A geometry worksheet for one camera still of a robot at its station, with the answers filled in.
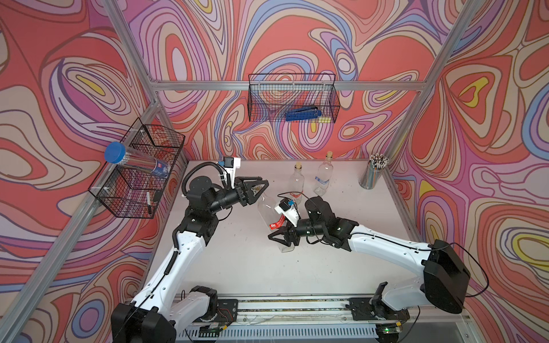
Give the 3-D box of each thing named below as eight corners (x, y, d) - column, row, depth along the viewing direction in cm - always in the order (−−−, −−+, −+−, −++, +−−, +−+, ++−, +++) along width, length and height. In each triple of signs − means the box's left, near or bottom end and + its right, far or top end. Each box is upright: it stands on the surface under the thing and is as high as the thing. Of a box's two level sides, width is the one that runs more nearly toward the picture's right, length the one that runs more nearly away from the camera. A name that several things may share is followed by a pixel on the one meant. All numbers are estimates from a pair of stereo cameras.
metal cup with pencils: (360, 189, 110) (373, 164, 95) (357, 178, 114) (368, 153, 100) (375, 189, 110) (390, 164, 95) (371, 178, 114) (385, 153, 100)
